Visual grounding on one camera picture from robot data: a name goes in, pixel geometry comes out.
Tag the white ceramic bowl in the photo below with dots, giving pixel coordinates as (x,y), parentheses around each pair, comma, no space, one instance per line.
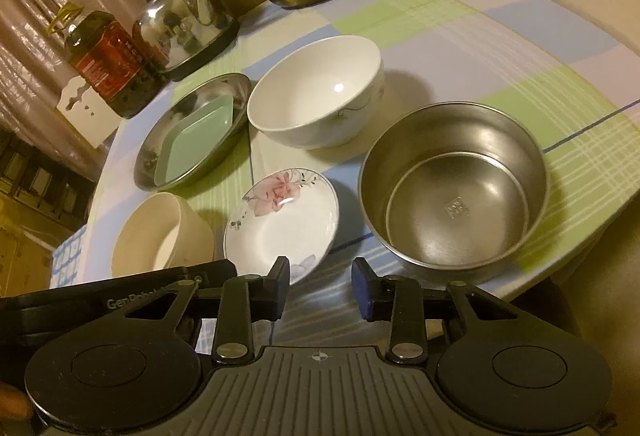
(320,88)

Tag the stainless steel bowl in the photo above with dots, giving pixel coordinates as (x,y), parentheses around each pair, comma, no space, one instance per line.
(452,201)

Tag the round stainless steel plate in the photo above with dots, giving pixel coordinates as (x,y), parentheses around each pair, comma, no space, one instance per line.
(160,131)

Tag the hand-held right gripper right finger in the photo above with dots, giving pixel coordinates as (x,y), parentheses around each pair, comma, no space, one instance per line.
(361,288)

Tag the cooking oil bottle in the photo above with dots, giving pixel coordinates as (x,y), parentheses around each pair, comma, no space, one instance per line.
(112,61)

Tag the dark wooden rack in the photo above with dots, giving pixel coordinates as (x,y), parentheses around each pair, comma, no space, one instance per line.
(40,176)

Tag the small floral ceramic plate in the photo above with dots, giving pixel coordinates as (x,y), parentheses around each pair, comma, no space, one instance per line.
(280,223)

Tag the blue checked cloth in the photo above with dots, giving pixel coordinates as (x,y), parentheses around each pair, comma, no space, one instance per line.
(67,256)

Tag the white cutout paper box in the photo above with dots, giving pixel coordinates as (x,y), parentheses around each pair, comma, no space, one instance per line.
(82,116)

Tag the stainless steel kettle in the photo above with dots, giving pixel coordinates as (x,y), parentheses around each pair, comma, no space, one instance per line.
(185,23)

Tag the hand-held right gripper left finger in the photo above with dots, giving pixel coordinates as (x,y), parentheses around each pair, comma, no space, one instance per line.
(278,277)

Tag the green square dish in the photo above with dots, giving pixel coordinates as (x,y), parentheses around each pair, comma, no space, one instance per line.
(197,138)

